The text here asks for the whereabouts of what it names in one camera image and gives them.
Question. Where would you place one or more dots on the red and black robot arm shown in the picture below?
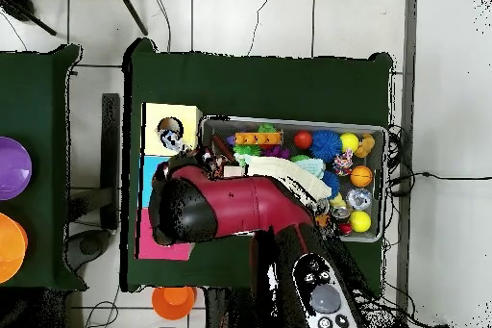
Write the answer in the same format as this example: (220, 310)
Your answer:
(238, 205)

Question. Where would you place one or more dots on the crushed red drink can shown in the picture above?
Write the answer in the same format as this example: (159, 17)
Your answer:
(340, 214)

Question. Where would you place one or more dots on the cream knitted cloth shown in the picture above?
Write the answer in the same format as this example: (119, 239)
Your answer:
(296, 178)

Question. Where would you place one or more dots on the dark green table cloth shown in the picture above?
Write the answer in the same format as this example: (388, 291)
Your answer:
(250, 85)
(38, 112)

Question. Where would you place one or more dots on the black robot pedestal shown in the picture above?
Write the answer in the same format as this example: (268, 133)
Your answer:
(226, 312)

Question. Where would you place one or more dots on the blue spiky rubber ball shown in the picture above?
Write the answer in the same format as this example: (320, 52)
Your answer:
(324, 145)

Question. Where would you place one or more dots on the orange plastic bowl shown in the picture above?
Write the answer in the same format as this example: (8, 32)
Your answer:
(9, 247)

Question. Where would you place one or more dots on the purple spiky rubber toy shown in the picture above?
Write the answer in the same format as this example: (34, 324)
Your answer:
(276, 152)

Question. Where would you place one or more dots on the yellow smooth ball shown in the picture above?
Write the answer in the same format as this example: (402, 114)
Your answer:
(349, 142)

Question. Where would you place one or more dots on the black metal frame legs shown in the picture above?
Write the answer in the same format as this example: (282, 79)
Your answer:
(132, 12)

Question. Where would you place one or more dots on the orange plastic cup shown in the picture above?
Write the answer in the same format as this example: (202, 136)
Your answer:
(173, 303)

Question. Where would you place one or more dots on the purple plastic plate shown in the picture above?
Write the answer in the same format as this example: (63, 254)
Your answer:
(13, 168)

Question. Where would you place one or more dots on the orange toy basketball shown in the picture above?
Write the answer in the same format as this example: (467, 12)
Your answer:
(361, 176)

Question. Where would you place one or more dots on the silver mesh bin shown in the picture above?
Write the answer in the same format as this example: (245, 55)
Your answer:
(292, 125)

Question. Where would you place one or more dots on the orange toy building block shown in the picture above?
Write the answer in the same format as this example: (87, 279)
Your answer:
(258, 138)

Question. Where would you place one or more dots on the mint knitted cloth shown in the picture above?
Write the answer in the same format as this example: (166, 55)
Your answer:
(313, 168)

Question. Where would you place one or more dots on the plain wooden cube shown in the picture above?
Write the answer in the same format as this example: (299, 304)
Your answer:
(232, 171)

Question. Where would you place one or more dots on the wooden box with three holes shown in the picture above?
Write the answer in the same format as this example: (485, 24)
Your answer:
(153, 112)

